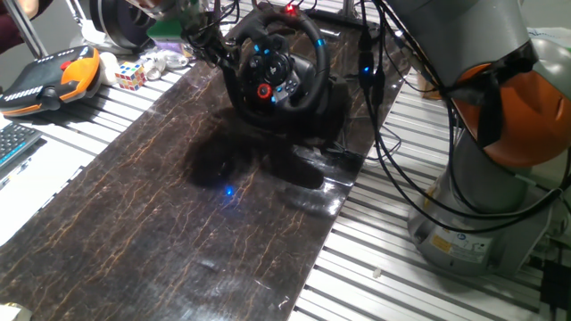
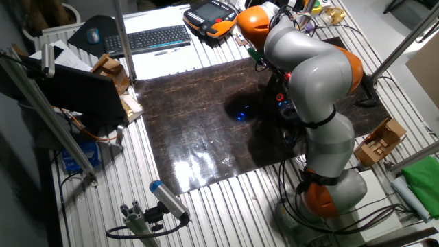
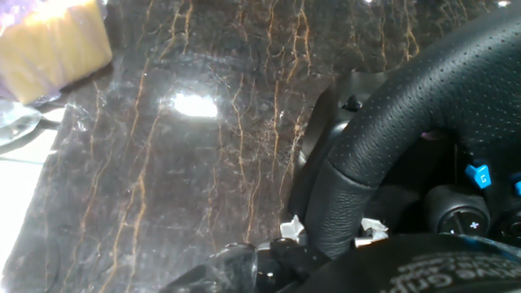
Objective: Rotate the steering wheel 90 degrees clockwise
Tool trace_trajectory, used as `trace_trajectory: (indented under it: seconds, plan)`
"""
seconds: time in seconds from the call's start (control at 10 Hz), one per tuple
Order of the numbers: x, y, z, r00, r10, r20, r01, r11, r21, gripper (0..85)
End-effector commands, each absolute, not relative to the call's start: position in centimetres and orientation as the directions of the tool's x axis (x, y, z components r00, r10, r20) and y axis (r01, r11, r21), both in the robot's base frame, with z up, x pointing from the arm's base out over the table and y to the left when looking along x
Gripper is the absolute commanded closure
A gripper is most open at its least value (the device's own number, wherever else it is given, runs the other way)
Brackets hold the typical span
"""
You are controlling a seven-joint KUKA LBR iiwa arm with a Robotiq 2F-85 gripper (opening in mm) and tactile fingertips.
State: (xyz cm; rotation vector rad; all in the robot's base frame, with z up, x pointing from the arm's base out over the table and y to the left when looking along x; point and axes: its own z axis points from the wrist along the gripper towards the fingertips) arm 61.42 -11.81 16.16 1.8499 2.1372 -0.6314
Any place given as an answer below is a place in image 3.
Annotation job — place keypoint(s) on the clear plastic wrapper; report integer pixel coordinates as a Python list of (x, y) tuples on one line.
[(16, 122)]

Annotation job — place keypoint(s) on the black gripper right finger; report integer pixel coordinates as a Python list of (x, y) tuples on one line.
[(372, 233)]

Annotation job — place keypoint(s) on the black racing steering wheel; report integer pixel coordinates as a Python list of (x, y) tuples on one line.
[(407, 122)]

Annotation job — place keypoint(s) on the dark wooden board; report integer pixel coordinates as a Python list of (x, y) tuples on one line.
[(183, 171)]

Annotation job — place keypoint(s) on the yellow sponge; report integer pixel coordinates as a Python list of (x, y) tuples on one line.
[(53, 49)]

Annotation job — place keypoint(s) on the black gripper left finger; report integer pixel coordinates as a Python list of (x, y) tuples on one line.
[(295, 252)]

